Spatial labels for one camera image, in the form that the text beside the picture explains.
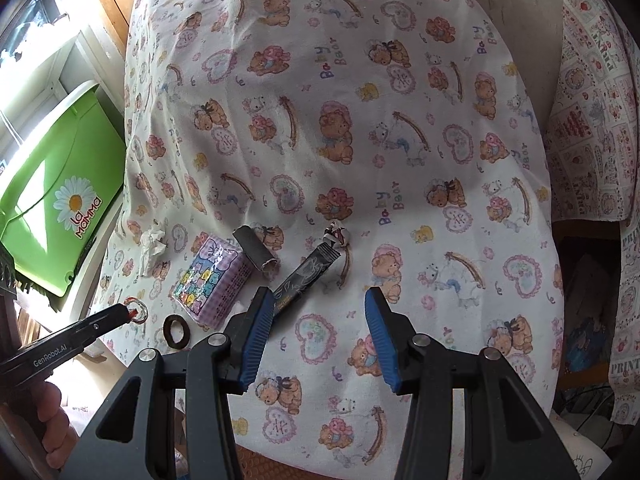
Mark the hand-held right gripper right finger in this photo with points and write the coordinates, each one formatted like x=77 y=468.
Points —
x=382 y=340

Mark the white tissue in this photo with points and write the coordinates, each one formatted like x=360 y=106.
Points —
x=151 y=250

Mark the person's left hand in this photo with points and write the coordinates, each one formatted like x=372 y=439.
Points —
x=55 y=420

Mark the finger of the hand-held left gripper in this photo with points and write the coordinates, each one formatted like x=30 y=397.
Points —
x=102 y=321

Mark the small foil wrapper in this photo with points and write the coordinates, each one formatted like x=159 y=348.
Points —
x=341 y=234

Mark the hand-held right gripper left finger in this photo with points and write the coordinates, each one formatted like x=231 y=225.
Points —
x=255 y=332

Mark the bear printed white cloth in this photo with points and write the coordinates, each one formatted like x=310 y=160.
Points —
x=350 y=85

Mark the grey cardboard tube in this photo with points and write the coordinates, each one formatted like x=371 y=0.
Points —
x=252 y=250

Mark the black snack wrapper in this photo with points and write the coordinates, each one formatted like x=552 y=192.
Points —
x=305 y=275

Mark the white window frame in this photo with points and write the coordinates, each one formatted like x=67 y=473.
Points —
x=75 y=50

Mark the patchwork printed cloth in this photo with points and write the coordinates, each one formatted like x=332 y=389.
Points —
x=590 y=110

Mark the white object with drawings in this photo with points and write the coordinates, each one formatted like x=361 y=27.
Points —
x=585 y=460

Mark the purple checked tissue packet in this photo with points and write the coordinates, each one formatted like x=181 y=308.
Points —
x=210 y=280

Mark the green plastic box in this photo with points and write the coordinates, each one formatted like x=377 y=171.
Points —
x=45 y=170

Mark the dark bag with blue figure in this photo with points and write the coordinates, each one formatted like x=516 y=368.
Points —
x=587 y=332

